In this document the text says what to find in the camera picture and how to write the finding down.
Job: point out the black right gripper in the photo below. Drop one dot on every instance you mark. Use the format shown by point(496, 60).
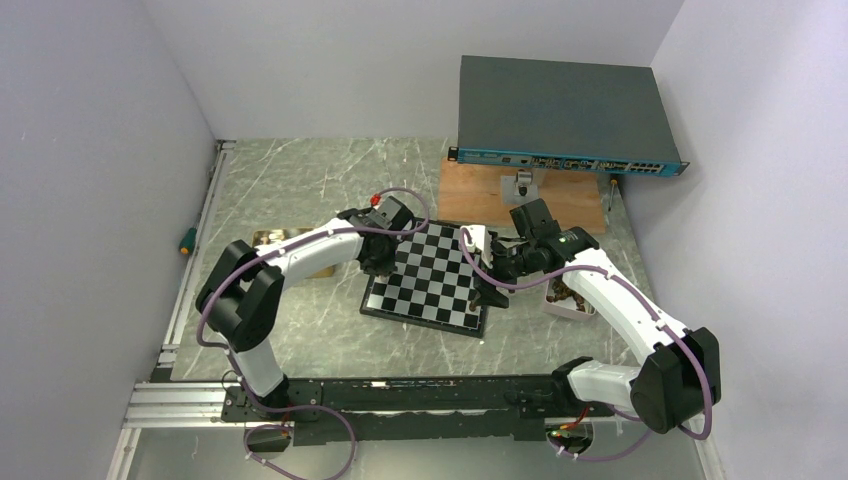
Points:
point(489, 294)

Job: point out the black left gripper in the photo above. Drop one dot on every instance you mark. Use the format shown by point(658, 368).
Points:
point(386, 267)

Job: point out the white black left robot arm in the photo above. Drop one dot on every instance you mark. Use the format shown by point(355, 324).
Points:
point(240, 298)

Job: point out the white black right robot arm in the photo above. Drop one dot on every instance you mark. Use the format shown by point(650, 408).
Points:
point(677, 380)

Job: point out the wooden board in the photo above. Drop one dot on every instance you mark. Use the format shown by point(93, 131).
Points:
point(472, 194)

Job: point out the black and white chessboard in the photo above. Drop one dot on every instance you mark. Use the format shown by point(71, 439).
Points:
point(432, 285)

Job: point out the pink plastic tray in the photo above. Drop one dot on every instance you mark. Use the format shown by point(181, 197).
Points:
point(562, 301)

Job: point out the gold metal tin tray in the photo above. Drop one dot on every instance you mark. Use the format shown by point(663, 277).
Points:
point(262, 239)

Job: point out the green orange screwdriver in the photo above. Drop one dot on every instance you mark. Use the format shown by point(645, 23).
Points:
point(187, 243)

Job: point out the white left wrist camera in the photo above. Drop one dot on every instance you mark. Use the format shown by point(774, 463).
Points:
point(386, 206)

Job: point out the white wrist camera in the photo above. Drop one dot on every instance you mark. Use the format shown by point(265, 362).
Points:
point(477, 239)
point(386, 206)

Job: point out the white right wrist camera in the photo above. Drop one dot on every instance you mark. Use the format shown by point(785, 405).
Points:
point(477, 239)

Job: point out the metal bracket with knob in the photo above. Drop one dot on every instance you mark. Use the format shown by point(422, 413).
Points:
point(519, 188)

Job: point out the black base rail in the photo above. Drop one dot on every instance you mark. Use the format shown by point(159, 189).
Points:
point(521, 407)

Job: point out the blue grey network switch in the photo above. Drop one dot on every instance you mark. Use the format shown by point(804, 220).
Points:
point(566, 116)

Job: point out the aluminium frame rail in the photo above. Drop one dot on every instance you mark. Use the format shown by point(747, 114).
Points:
point(160, 403)

